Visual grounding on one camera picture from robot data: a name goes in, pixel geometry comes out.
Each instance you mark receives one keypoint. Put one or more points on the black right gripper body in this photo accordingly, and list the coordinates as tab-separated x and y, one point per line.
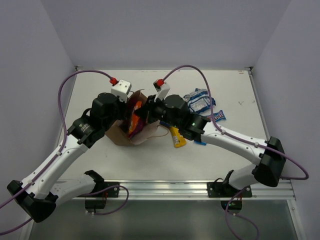
157	110

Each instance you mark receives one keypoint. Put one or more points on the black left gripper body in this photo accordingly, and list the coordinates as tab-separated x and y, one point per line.
122	110

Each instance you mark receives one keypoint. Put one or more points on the orange snack packet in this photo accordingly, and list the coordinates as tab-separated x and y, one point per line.
136	123

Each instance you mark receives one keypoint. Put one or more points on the brown paper bag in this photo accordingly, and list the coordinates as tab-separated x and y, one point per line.
118	132

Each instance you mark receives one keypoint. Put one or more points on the yellow snack packet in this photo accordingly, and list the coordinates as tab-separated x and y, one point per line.
178	140

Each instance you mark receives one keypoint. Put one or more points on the blue white snack bag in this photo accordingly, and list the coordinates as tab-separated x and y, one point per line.
199	101

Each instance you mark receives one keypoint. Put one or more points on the light blue snack bar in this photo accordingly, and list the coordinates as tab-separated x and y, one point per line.
200	143

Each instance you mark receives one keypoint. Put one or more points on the blue candy packet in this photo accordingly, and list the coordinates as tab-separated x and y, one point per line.
217	116

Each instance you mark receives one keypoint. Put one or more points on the dark blue snack packet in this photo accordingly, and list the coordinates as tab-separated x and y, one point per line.
164	124

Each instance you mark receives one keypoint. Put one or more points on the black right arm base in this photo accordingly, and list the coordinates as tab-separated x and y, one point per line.
216	189

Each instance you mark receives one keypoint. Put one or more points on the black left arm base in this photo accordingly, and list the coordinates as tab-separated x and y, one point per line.
99	201

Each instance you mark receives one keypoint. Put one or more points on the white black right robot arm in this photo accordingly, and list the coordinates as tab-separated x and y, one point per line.
265	156

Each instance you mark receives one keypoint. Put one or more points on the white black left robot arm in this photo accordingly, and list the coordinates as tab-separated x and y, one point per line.
39	193

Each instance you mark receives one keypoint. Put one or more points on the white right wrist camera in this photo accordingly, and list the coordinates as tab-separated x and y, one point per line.
162	89

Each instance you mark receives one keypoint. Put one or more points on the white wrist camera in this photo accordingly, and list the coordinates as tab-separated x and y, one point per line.
121	89
162	89

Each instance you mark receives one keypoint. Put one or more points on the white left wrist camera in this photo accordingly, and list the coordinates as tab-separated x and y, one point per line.
121	89

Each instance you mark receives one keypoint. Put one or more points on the aluminium mounting rail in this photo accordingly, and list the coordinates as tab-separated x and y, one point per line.
189	190

